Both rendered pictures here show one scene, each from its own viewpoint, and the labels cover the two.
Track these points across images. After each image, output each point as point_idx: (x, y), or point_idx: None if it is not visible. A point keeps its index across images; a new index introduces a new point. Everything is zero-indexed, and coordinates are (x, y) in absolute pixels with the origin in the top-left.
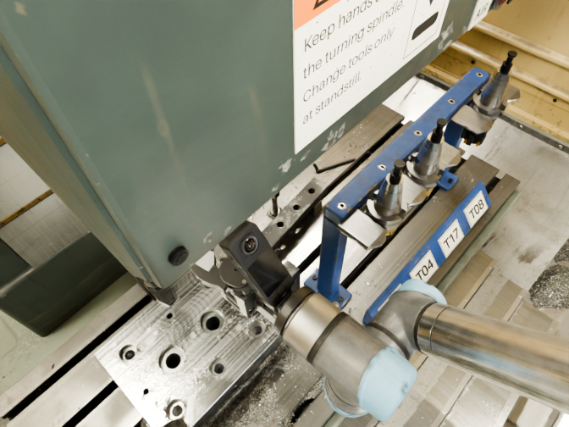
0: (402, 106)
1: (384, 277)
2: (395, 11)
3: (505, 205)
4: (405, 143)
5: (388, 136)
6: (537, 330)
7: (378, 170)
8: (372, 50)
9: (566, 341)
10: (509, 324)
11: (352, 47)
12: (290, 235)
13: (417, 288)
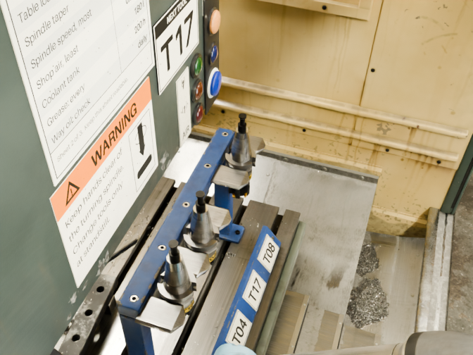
0: (170, 167)
1: (203, 353)
2: (119, 173)
3: (295, 239)
4: (177, 218)
5: (165, 204)
6: (323, 351)
7: (160, 252)
8: (112, 201)
9: (343, 351)
10: (303, 353)
11: (97, 208)
12: (91, 345)
13: (226, 353)
